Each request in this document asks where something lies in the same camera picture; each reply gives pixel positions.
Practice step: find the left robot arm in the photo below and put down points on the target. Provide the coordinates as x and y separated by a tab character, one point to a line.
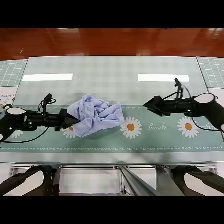
30	119

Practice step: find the silver frame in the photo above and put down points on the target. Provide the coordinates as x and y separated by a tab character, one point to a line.
133	180

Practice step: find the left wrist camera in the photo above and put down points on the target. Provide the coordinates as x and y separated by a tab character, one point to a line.
47	99

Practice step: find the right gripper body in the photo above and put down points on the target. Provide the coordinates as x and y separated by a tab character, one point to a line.
162	106

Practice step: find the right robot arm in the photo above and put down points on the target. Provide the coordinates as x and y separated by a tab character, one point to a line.
206	110

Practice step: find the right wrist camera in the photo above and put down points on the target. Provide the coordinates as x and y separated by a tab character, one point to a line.
179	88

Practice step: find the light blue shirt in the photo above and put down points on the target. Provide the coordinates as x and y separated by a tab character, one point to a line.
96	115

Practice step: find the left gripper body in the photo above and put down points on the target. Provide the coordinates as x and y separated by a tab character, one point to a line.
62	120

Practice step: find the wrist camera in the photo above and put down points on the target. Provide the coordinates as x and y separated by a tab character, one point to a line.
179	88
47	99

